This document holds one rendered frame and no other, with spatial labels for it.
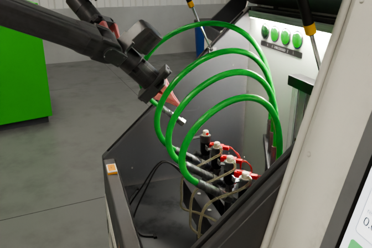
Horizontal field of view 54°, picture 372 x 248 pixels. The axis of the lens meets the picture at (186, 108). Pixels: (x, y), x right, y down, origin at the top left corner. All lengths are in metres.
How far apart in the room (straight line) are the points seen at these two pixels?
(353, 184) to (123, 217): 0.63
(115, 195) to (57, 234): 1.52
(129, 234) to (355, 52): 0.66
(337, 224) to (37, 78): 3.86
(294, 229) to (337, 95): 0.24
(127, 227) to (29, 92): 3.38
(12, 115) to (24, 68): 0.51
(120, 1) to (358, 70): 7.11
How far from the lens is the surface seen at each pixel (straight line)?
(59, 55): 7.44
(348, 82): 0.61
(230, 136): 1.42
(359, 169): 0.57
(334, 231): 0.61
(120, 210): 1.04
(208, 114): 0.71
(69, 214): 2.76
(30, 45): 4.16
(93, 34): 0.82
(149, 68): 0.90
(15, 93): 4.24
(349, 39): 0.63
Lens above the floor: 1.54
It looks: 20 degrees down
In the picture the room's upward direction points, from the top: straight up
